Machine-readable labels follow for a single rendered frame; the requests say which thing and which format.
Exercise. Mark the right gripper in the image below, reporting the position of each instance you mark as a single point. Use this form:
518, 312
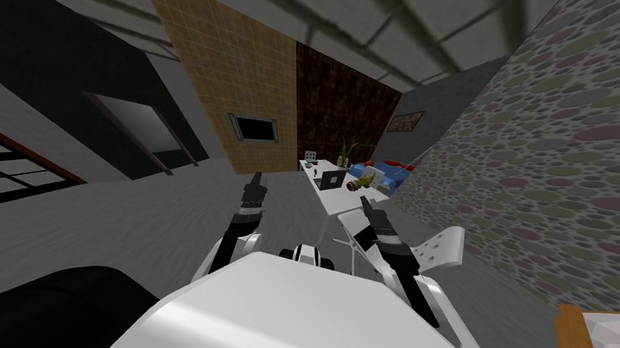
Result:
378, 221

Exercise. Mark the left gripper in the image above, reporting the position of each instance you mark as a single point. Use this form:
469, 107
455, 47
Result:
253, 196

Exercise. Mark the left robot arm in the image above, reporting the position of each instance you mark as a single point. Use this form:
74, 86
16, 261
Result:
225, 249

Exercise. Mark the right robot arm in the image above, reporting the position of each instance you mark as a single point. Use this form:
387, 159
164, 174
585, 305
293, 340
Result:
409, 274

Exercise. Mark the white desk with laptop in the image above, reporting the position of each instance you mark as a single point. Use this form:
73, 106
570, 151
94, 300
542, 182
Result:
341, 197

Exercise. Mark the blue bed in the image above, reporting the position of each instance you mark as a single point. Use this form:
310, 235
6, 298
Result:
393, 174

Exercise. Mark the white chair with holes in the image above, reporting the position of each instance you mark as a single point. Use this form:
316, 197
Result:
440, 252

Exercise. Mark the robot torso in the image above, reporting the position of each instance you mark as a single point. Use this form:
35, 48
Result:
301, 319

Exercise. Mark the black wall screen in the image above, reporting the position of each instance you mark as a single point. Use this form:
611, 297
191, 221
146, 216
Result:
254, 128

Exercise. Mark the framed picture on wall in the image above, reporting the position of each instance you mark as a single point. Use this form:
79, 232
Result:
405, 121

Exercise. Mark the dark window with brown frame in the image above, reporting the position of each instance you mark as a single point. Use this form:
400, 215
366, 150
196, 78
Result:
3, 174

